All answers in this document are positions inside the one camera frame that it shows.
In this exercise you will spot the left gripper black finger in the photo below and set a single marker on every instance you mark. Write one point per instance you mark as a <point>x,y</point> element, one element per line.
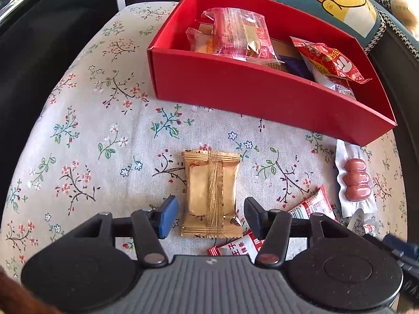
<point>409,266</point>

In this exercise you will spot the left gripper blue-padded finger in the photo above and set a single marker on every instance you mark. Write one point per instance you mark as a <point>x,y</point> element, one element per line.
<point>405,252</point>

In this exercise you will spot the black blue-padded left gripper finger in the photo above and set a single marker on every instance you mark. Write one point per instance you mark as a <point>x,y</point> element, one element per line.
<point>149,227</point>
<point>273,227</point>

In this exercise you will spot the white sausage snack packet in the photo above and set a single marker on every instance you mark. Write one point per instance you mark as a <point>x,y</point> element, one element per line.
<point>354,179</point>

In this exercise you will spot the gold foil snack packet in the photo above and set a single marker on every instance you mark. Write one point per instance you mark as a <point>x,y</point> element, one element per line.
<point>210,206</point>

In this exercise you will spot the clear red pastry packet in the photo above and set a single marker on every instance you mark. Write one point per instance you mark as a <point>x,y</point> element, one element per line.
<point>241,35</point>

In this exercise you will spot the white spicy gluten snack packet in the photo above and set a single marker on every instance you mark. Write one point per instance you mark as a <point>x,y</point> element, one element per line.
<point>334,83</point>

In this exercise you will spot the red cardboard box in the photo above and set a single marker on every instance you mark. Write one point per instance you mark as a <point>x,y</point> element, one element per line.
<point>181,75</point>

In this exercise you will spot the dark purple snack packet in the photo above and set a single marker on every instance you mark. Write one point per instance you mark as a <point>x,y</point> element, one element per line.
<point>297,67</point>

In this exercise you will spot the red crinkly snack bag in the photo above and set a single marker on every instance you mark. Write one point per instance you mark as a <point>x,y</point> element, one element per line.
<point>343,67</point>

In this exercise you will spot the clear orange pastry packet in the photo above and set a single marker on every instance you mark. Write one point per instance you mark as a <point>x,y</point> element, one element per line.
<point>204,40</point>

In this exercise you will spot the beige plush toy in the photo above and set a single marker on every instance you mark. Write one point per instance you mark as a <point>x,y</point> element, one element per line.
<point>399,3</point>

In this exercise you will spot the black glossy side table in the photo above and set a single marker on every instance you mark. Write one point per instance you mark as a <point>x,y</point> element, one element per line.
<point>39,41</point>

